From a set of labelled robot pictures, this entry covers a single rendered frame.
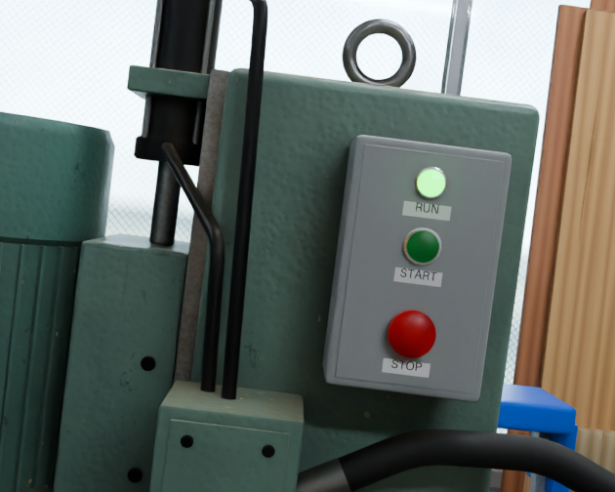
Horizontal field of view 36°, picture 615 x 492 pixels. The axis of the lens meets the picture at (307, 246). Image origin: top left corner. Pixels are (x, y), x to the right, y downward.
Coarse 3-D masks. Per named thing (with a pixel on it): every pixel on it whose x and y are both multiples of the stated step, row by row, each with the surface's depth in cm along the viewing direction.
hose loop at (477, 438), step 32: (384, 448) 62; (416, 448) 62; (448, 448) 62; (480, 448) 62; (512, 448) 62; (544, 448) 63; (320, 480) 62; (352, 480) 62; (576, 480) 63; (608, 480) 63
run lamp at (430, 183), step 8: (432, 168) 59; (416, 176) 59; (424, 176) 59; (432, 176) 59; (440, 176) 59; (416, 184) 59; (424, 184) 59; (432, 184) 59; (440, 184) 59; (424, 192) 59; (432, 192) 59; (440, 192) 59
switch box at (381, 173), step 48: (384, 144) 60; (432, 144) 60; (384, 192) 60; (480, 192) 60; (384, 240) 60; (480, 240) 60; (336, 288) 60; (384, 288) 60; (432, 288) 60; (480, 288) 60; (336, 336) 60; (384, 336) 60; (480, 336) 60; (336, 384) 60; (384, 384) 60; (432, 384) 60; (480, 384) 61
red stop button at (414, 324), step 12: (408, 312) 59; (420, 312) 59; (396, 324) 59; (408, 324) 59; (420, 324) 59; (432, 324) 59; (396, 336) 59; (408, 336) 59; (420, 336) 59; (432, 336) 59; (396, 348) 59; (408, 348) 59; (420, 348) 59
